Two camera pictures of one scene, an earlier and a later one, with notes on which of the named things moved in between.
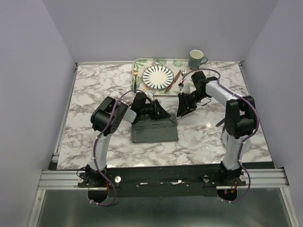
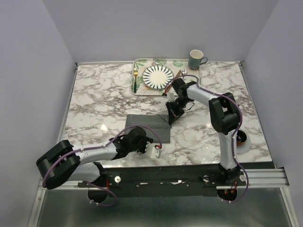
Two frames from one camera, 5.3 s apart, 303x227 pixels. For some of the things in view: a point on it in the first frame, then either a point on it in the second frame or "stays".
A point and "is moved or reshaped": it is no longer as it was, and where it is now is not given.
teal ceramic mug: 195,57 stays
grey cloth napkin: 146,129 is moved or reshaped
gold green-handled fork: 135,73 stays
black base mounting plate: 161,181 stays
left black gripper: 158,112 -> 145,140
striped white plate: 157,77 stays
